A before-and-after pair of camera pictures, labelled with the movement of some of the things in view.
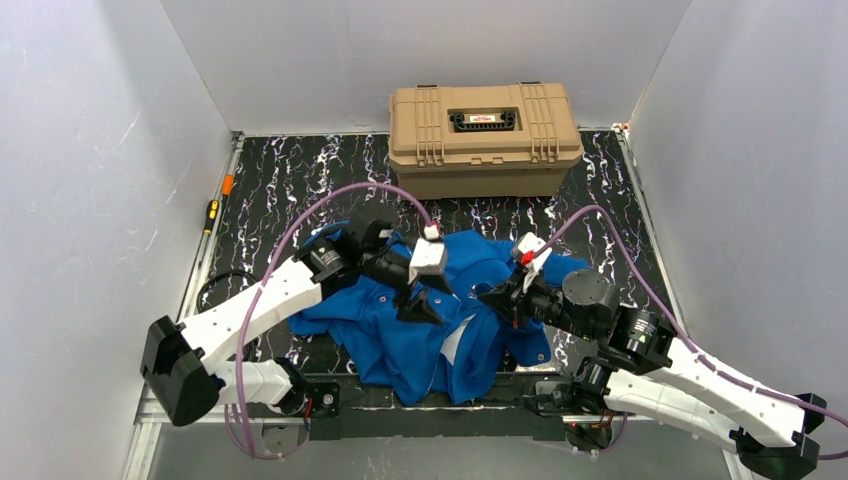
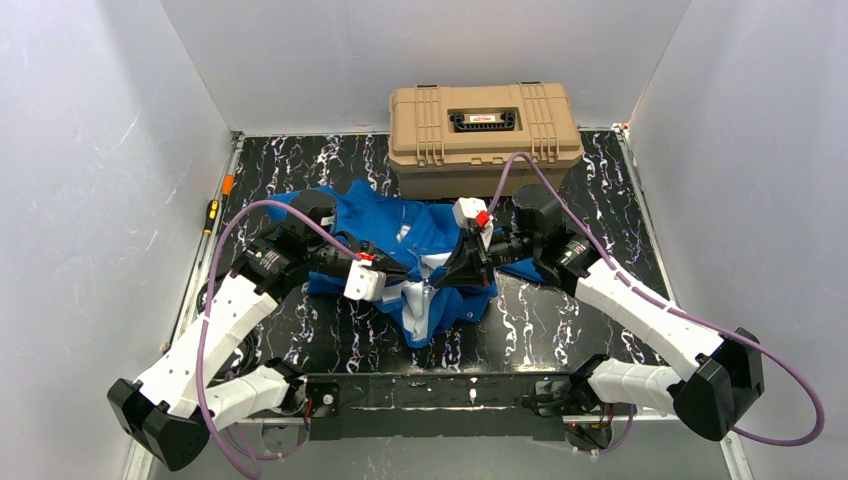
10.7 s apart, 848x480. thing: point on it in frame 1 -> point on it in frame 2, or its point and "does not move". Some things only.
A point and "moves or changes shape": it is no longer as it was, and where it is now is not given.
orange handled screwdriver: [227, 184] does not move
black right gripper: [516, 297] -> [482, 256]
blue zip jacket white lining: [453, 360] moves or changes shape
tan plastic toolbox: [483, 142] does not move
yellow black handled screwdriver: [211, 213] does not move
